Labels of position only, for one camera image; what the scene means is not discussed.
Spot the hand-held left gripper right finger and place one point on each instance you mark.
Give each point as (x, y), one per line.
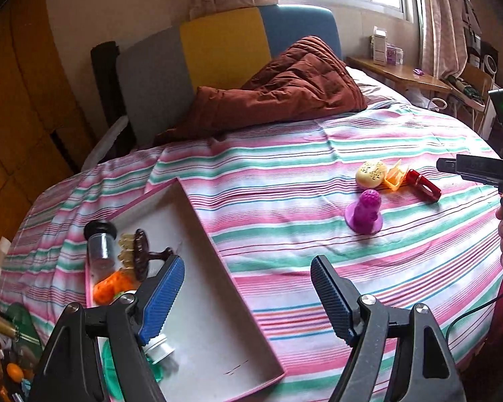
(331, 301)

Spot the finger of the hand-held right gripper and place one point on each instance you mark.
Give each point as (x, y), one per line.
(469, 166)

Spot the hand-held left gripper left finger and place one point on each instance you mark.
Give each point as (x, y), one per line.
(163, 301)

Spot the pink shallow cardboard box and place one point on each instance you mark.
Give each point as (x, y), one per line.
(201, 301)

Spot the white tube silver cap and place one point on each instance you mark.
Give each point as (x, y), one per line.
(161, 349)

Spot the red plastic case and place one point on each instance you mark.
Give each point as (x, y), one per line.
(423, 185)

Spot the brown massage comb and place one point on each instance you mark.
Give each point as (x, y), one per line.
(142, 251)

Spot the orange ridged toy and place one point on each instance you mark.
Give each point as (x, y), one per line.
(109, 289)

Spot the clear vial black cap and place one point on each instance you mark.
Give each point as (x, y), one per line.
(100, 247)

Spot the green plastic tool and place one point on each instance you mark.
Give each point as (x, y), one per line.
(109, 368)

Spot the yellow round case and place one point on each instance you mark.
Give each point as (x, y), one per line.
(371, 174)

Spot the wooden chair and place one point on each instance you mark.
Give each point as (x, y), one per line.
(473, 88)

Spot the striped bed sheet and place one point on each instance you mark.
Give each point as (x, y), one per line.
(297, 238)

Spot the small purple item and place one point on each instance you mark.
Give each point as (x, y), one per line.
(419, 72)

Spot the dark hanging items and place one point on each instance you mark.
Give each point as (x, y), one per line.
(471, 33)

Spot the wooden desk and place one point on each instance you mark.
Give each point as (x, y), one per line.
(402, 74)

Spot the white pillow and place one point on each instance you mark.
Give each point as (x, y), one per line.
(375, 88)

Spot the purple carton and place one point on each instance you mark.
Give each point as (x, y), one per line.
(394, 54)

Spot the green glass dish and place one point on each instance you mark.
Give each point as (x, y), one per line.
(23, 322)

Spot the white carton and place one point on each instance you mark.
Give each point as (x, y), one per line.
(379, 45)

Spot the small orange fruit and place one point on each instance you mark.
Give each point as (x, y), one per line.
(14, 372)

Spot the brown quilt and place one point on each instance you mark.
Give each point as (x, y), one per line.
(297, 88)

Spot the wooden wardrobe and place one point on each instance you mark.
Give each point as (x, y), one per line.
(21, 113)

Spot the grey yellow blue headboard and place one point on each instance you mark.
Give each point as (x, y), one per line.
(222, 50)

